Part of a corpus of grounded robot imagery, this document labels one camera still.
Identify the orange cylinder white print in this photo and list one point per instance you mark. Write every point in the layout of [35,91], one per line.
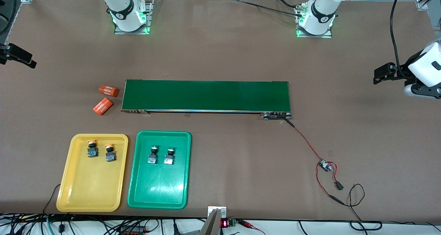
[103,106]
[109,90]

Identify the yellow push button switch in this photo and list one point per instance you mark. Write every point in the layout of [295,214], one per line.
[92,151]
[110,155]

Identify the green push button switch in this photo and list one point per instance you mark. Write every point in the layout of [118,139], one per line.
[153,157]
[169,158]

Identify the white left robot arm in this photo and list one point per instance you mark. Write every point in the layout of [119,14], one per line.
[320,7]

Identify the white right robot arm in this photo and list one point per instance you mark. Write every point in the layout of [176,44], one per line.
[120,4]

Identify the small controller circuit board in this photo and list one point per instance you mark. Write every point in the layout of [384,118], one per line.
[324,165]

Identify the black inline connector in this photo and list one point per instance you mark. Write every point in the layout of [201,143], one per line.
[339,185]

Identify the yellow plastic tray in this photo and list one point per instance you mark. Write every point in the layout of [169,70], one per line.
[91,186]

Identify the brown tape piece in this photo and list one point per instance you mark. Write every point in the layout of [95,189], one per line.
[188,115]

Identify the green conveyor belt unit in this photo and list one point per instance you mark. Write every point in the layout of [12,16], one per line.
[206,95]

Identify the green plastic tray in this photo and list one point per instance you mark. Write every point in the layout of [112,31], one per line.
[158,186]

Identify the red clip lead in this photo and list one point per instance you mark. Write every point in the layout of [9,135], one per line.
[248,224]

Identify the power strip red switches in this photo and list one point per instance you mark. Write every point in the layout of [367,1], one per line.
[132,232]

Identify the red digit display module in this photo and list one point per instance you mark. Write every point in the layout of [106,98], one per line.
[224,223]

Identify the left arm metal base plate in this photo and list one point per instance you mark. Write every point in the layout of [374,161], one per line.
[327,35]

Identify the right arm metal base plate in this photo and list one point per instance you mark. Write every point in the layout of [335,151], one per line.
[149,21]

